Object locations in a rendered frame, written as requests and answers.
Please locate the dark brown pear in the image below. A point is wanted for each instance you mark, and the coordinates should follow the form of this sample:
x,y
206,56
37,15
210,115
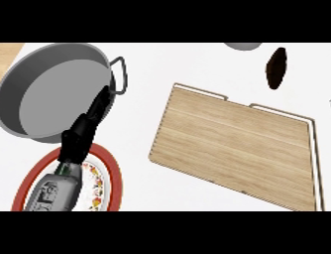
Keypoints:
x,y
277,68

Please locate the grey round object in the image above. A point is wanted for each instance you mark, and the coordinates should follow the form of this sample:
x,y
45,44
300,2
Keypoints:
x,y
243,45

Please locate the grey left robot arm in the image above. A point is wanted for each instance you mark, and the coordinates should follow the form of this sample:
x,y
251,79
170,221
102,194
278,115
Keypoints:
x,y
55,191

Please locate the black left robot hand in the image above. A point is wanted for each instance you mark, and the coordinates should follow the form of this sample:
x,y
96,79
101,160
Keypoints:
x,y
82,135

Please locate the wooden tray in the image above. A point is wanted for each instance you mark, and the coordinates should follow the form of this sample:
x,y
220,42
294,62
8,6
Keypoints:
x,y
241,145

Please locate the red-rimmed patterned plate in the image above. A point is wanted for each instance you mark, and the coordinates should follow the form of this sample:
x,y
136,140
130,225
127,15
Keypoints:
x,y
105,178

